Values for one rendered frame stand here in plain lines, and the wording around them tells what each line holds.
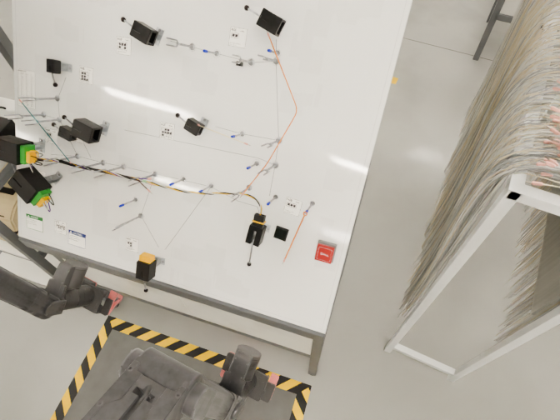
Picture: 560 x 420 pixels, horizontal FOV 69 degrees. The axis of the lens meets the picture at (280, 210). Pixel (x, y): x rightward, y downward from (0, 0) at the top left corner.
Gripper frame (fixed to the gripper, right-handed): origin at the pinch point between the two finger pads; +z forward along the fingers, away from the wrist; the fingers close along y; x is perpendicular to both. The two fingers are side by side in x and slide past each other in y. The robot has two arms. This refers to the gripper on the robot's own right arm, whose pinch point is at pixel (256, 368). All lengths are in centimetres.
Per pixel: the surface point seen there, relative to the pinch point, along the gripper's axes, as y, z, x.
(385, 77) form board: -4, -2, -83
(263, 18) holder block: 28, -15, -84
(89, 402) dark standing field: 84, 74, 82
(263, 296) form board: 10.3, 22.1, -13.4
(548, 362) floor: -115, 131, -19
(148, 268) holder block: 45.1, 9.4, -8.8
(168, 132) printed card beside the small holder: 53, 4, -51
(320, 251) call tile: -2.7, 12.1, -34.4
